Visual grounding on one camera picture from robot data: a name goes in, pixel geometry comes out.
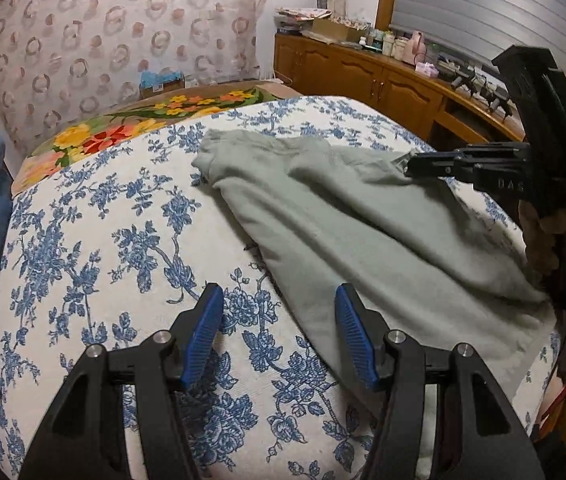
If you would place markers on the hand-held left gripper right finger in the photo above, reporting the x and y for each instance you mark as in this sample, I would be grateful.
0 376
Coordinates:
358 340

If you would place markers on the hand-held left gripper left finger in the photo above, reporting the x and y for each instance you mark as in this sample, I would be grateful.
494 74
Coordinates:
203 335

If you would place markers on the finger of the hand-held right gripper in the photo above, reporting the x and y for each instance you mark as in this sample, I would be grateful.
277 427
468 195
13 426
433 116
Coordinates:
433 167
488 151

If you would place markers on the grey-green pants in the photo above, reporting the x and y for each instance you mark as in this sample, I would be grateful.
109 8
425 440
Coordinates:
353 220

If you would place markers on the person's right hand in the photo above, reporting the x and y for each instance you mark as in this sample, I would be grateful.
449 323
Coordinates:
538 240

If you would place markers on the pile of dark gadgets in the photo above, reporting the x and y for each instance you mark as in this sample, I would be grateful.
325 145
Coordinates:
468 82

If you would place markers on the small pink box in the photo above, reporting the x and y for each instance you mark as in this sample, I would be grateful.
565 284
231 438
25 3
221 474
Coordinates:
425 69

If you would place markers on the blue floral bedsheet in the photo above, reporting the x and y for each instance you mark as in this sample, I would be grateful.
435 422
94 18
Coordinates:
113 260

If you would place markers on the pink bottle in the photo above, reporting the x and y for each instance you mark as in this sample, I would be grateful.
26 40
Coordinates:
417 45

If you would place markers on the wooden cabinet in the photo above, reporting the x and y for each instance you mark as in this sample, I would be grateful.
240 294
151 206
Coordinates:
353 70

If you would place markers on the row of small bottles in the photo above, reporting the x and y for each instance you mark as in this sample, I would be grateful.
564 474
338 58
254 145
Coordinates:
385 44

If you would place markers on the open cardboard box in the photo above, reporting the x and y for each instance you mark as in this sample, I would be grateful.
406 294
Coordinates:
333 27

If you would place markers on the stack of printed cloths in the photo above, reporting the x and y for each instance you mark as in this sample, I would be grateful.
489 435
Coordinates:
303 12

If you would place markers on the colourful flower blanket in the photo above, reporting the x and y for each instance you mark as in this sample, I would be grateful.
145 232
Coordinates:
93 135

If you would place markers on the cardboard box with blue packets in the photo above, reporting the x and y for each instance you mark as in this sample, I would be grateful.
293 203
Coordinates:
163 85

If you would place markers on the circle-patterned wall cloth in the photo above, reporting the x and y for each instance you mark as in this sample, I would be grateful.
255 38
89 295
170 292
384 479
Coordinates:
113 25

